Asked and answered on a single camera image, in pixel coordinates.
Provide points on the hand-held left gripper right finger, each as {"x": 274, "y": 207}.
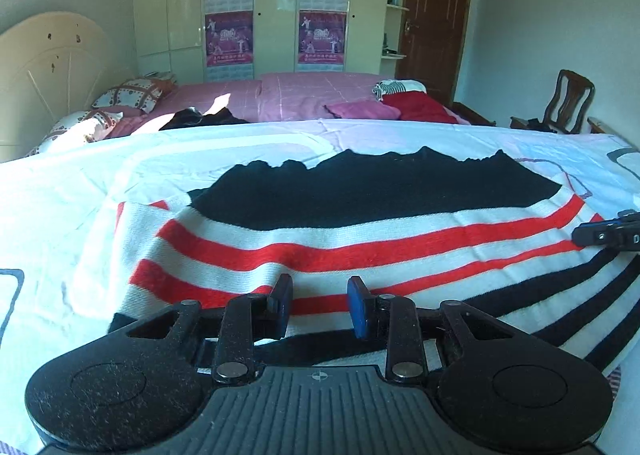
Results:
{"x": 357, "y": 307}

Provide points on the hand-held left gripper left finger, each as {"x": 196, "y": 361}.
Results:
{"x": 281, "y": 302}

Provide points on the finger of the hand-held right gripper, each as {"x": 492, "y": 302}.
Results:
{"x": 595, "y": 234}
{"x": 630, "y": 215}

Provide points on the striped knit sweater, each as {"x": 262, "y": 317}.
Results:
{"x": 350, "y": 235}

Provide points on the wooden television cabinet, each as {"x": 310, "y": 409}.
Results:
{"x": 599, "y": 125}

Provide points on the wooden chair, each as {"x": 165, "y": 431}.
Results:
{"x": 567, "y": 102}

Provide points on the pink cushion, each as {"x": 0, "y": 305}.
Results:
{"x": 360, "y": 110}

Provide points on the dark cloth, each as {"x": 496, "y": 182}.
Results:
{"x": 205, "y": 119}

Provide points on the pink bed sheet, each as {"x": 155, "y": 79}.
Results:
{"x": 300, "y": 95}

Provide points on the red cloth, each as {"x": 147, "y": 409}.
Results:
{"x": 420, "y": 107}

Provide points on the striped folded cloth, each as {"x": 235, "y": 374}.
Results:
{"x": 397, "y": 87}

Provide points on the patterned white bed blanket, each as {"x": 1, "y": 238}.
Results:
{"x": 60, "y": 195}

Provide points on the checked pillow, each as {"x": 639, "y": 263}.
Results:
{"x": 132, "y": 94}

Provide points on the brown wooden door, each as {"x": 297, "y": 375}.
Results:
{"x": 435, "y": 25}

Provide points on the floral white pillow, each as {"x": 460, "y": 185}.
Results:
{"x": 75, "y": 132}

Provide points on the cream wardrobe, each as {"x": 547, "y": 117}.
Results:
{"x": 277, "y": 10}

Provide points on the cream wooden headboard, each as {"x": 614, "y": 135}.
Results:
{"x": 45, "y": 75}

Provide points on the wooden bed frame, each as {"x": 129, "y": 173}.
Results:
{"x": 472, "y": 114}

